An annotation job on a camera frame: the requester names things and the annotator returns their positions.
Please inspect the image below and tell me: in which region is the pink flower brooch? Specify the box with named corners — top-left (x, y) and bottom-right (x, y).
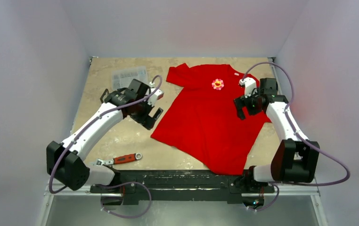
top-left (212, 79), bottom-right (224, 90)

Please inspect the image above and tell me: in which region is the red t-shirt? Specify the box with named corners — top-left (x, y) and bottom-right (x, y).
top-left (151, 64), bottom-right (269, 175)

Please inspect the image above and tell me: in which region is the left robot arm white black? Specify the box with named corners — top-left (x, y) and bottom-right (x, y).
top-left (46, 79), bottom-right (164, 194)

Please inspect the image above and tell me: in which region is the clear plastic organizer box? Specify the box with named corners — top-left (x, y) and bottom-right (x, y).
top-left (112, 66), bottom-right (149, 90)

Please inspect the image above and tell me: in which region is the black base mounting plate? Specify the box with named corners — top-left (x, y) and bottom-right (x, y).
top-left (90, 170), bottom-right (275, 207)

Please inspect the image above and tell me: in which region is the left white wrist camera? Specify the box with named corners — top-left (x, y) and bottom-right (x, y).
top-left (147, 82), bottom-right (164, 106)

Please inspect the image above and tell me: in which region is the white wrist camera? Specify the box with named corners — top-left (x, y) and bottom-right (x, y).
top-left (147, 82), bottom-right (164, 106)
top-left (239, 77), bottom-right (257, 98)

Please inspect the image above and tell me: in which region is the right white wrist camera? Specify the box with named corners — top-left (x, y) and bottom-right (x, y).
top-left (239, 77), bottom-right (257, 98)

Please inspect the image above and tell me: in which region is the red handled adjustable wrench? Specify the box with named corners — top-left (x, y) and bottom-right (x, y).
top-left (94, 153), bottom-right (143, 166)

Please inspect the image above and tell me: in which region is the black square frame stand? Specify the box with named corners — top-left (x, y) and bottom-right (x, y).
top-left (100, 89), bottom-right (110, 103)

